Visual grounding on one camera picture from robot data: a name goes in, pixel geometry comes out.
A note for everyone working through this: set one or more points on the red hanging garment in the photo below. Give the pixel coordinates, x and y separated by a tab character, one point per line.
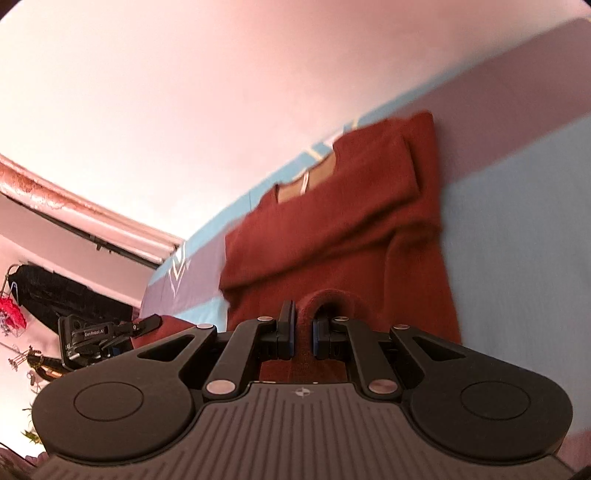
11	314

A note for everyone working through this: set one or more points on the dark gold wall ornament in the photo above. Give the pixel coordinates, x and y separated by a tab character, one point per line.
39	362

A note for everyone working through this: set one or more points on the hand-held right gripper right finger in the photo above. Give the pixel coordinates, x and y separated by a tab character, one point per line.
317	337

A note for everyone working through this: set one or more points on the blue patterned bed sheet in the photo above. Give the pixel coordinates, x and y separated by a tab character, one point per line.
508	230

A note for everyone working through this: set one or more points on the black hanging garment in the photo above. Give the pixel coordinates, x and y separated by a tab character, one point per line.
51	293

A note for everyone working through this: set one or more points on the maroon long-sleeve sweater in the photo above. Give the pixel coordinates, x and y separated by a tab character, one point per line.
346	230

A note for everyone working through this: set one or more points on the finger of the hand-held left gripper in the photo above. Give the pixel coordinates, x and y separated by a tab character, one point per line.
141	325

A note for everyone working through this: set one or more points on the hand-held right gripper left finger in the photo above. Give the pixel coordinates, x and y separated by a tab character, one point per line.
289	333

